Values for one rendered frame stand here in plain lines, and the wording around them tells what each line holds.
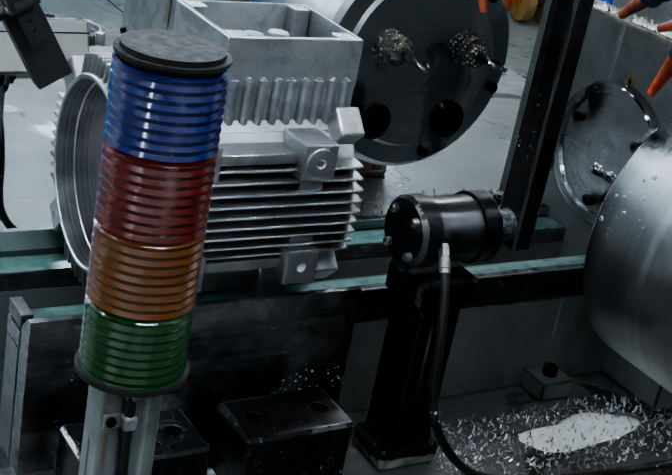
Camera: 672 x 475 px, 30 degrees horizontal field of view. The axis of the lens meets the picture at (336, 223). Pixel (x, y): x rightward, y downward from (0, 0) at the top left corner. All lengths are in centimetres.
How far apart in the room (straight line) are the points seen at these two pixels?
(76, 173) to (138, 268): 43
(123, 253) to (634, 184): 46
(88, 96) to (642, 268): 46
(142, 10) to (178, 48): 104
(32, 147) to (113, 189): 99
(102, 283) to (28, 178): 88
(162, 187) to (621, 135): 72
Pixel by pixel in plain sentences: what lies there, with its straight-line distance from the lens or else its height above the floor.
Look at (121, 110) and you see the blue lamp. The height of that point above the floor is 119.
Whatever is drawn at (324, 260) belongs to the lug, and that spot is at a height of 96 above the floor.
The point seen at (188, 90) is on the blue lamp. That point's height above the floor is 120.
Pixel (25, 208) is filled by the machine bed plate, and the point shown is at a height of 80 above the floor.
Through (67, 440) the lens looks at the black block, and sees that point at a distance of 96.
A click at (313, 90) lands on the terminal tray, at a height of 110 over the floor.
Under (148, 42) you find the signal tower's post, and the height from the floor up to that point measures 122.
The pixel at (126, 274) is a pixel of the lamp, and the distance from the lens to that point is 66.
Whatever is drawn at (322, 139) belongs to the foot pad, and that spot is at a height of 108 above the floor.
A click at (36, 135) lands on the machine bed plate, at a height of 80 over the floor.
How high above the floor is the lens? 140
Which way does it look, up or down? 23 degrees down
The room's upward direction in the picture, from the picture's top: 11 degrees clockwise
